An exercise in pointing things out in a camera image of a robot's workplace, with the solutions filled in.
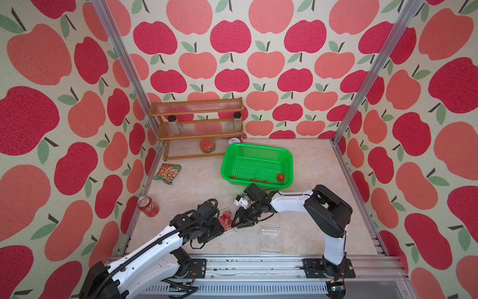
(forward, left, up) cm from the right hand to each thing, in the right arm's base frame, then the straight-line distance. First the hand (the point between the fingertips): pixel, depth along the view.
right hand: (234, 229), depth 83 cm
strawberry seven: (+27, -14, 0) cm, 30 cm away
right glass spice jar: (+51, +4, +21) cm, 56 cm away
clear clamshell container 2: (-1, -16, -1) cm, 16 cm away
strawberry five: (+30, -22, +1) cm, 37 cm away
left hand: (-5, +4, +5) cm, 8 cm away
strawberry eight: (+27, +4, +2) cm, 27 cm away
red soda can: (+3, +39, +9) cm, 40 cm away
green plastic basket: (+38, -2, 0) cm, 38 cm away
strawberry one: (+6, +5, +1) cm, 7 cm away
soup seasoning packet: (+27, +41, +1) cm, 49 cm away
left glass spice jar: (+45, +38, +22) cm, 63 cm away
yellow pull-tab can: (+51, +6, +6) cm, 52 cm away
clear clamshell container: (+2, +5, +1) cm, 5 cm away
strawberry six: (+26, -8, +2) cm, 28 cm away
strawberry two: (+2, +2, +2) cm, 4 cm away
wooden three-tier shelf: (+59, +30, +8) cm, 67 cm away
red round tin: (+48, +23, +3) cm, 53 cm away
